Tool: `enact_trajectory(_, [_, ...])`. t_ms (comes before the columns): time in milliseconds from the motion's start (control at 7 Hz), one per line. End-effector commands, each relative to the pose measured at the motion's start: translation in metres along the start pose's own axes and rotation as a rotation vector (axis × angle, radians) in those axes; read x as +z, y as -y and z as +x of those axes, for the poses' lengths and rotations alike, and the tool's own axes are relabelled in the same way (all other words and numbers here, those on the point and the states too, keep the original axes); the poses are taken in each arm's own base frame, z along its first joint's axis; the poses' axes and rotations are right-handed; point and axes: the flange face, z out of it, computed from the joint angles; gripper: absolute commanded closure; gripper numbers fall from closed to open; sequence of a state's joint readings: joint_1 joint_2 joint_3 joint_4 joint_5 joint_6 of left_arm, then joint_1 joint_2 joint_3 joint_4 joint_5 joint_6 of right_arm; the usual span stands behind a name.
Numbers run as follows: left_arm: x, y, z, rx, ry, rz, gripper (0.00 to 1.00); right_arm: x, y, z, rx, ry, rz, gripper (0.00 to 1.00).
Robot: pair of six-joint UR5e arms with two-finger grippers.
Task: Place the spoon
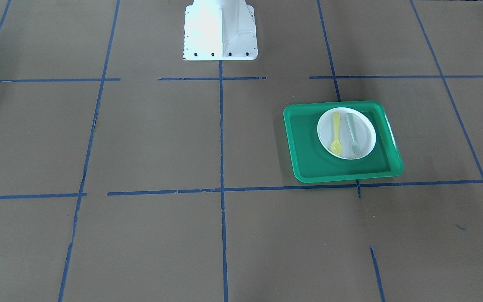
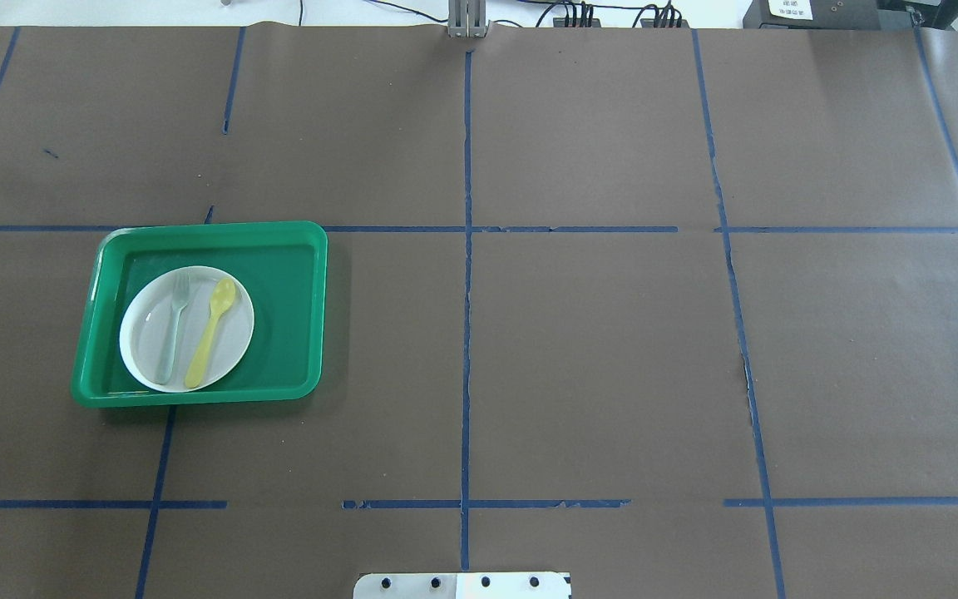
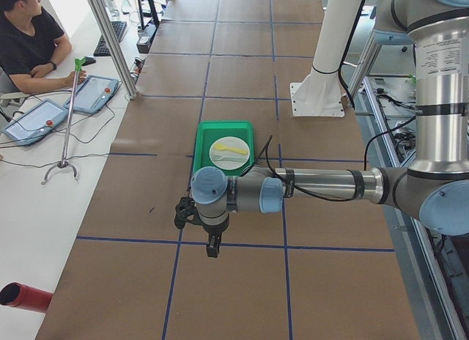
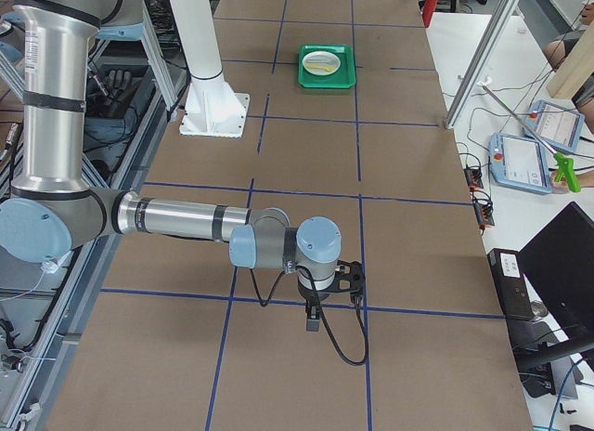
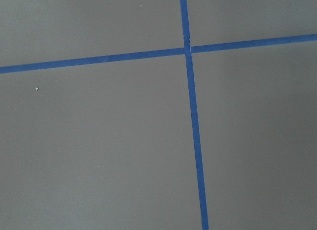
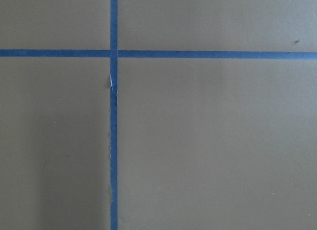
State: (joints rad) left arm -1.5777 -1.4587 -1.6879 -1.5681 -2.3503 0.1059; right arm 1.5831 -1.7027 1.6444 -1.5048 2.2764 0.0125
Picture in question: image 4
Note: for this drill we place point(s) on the yellow plastic spoon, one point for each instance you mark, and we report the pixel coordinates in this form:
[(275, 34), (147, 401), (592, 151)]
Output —
[(320, 70)]

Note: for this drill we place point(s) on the black box device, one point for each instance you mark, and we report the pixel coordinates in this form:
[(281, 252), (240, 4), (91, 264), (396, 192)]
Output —
[(510, 284)]

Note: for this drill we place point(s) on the orange black adapter lower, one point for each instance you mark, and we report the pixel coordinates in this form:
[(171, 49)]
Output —
[(483, 210)]

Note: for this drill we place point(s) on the orange black adapter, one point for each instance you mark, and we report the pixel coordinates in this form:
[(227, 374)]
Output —
[(483, 210), (473, 176)]

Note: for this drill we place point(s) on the orange black adapter upper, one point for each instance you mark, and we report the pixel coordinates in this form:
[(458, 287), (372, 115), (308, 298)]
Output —
[(473, 176)]

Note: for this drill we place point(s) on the green plastic tray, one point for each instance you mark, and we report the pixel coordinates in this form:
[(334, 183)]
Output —
[(344, 78)]

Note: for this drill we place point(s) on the black computer monitor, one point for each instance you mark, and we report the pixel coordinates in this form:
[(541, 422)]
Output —
[(558, 262)]

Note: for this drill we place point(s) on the white round plate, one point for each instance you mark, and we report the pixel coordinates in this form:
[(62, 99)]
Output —
[(322, 58)]

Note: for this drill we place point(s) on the near blue teach pendant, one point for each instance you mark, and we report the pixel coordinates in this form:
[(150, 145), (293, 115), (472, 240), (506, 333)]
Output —
[(519, 163)]

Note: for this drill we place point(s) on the blue teach pendant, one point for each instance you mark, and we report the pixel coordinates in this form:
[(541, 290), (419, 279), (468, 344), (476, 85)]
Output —
[(519, 163), (559, 126)]

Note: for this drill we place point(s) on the far blue teach pendant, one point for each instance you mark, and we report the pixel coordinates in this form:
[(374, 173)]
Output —
[(559, 126)]

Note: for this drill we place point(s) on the red cylinder tube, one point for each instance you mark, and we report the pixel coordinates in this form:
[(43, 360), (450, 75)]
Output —
[(427, 12)]

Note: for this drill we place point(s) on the seated person black shirt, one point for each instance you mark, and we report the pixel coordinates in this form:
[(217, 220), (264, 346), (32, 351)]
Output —
[(557, 51)]

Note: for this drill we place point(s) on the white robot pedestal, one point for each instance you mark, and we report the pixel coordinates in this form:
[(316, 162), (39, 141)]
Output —
[(212, 108)]

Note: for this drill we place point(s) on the aluminium frame post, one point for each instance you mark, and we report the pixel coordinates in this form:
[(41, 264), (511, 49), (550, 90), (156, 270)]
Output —
[(482, 54)]

